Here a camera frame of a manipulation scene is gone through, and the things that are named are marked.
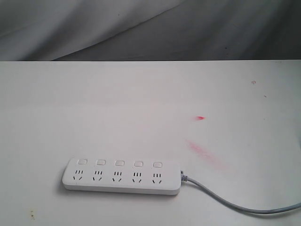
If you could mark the white power strip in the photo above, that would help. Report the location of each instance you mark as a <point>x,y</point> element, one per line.
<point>122,175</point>

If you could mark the grey backdrop cloth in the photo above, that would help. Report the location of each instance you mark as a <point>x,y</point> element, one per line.
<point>149,30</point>

